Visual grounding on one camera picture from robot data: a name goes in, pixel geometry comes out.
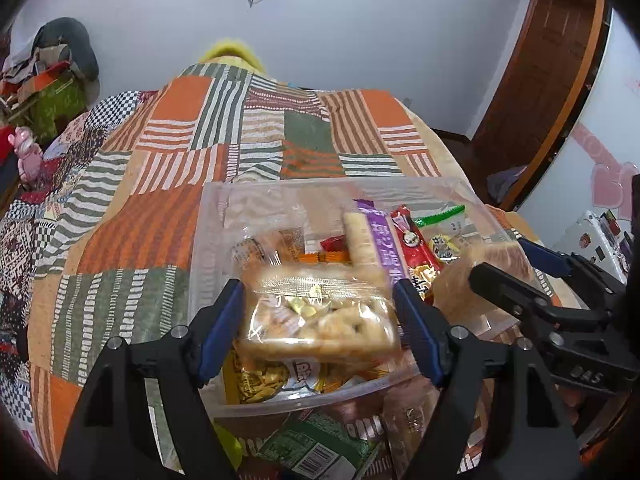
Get yellow pillow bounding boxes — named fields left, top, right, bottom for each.
left=198, top=38, right=266, bottom=75

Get yellow chips bag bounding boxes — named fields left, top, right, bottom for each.
left=222, top=350, right=352, bottom=404

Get clear bag puffed snacks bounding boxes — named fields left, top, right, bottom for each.
left=236, top=263, right=400, bottom=363

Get clear plastic storage bin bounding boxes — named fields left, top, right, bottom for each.
left=189, top=178, right=553, bottom=418

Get colourful patchwork bedspread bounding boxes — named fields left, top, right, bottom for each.
left=0, top=62, right=551, bottom=480

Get red sausage snack packet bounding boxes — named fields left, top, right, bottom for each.
left=390, top=205, right=442, bottom=304

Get green pea snack bag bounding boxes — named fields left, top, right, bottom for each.
left=258, top=413, right=381, bottom=480

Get green topped snack packet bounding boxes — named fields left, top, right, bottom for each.
left=414, top=205, right=466, bottom=264

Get pink plush toy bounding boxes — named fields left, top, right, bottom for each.
left=8, top=126, right=43, bottom=184

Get wooden door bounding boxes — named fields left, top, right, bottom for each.
left=473, top=0, right=605, bottom=210

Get purple coconut roll pack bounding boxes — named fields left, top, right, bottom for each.
left=342, top=200, right=409, bottom=286

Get brown wafer snack pack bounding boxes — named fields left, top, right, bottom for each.
left=432, top=240, right=537, bottom=324

